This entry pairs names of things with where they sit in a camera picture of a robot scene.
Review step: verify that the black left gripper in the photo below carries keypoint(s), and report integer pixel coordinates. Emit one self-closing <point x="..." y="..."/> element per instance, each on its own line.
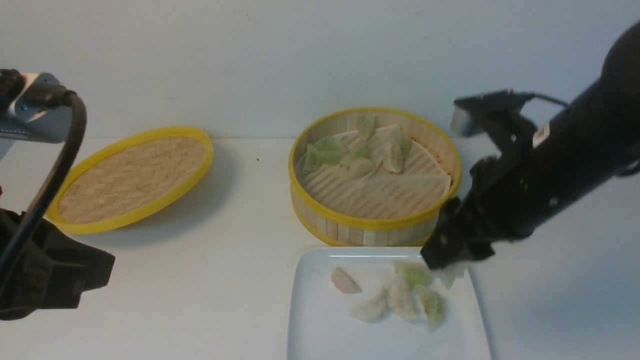
<point x="52" y="273"/>

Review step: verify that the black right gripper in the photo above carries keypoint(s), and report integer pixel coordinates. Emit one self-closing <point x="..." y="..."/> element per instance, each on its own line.
<point x="467" y="227"/>

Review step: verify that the white dumpling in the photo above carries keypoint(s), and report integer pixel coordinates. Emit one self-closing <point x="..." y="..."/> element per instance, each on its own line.
<point x="450" y="274"/>
<point x="399" y="298"/>
<point x="373" y="309"/>

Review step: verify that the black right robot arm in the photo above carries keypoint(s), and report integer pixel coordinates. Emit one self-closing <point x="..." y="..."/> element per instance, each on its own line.
<point x="552" y="153"/>

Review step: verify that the green dumpling on plate top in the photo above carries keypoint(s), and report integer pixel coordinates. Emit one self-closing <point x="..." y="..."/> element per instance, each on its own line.
<point x="414" y="273"/>

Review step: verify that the green dumpling on plate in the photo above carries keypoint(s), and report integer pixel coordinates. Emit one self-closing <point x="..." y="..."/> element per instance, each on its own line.
<point x="414" y="273"/>
<point x="433" y="306"/>

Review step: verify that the green dumpling on plate right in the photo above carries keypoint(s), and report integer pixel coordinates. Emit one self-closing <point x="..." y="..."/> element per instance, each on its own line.
<point x="433" y="306"/>

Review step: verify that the pink dumpling on plate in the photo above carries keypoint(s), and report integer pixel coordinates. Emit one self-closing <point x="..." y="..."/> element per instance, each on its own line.
<point x="343" y="282"/>

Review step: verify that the white square plate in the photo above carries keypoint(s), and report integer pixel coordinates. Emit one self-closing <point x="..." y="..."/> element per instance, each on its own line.
<point x="321" y="326"/>

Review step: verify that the pale green dumpling in steamer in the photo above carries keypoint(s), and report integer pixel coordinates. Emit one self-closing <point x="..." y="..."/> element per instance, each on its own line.
<point x="392" y="159"/>

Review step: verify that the yellow rimmed bamboo steamer lid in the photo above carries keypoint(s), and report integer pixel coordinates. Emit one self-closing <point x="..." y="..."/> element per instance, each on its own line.
<point x="131" y="179"/>

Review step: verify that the yellow rimmed bamboo steamer basket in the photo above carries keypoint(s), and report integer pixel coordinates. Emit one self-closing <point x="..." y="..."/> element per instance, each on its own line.
<point x="358" y="202"/>

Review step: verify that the green dumpling in steamer left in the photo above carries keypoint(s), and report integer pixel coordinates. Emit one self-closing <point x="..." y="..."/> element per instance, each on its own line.
<point x="328" y="150"/>

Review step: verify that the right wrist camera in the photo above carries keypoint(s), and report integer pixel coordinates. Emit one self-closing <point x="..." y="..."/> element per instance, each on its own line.
<point x="475" y="114"/>

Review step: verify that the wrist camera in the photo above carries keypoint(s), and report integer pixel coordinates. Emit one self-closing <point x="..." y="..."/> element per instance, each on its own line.
<point x="475" y="114"/>
<point x="29" y="115"/>

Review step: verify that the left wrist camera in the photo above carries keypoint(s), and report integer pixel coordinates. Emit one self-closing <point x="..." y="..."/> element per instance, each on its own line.
<point x="29" y="115"/>

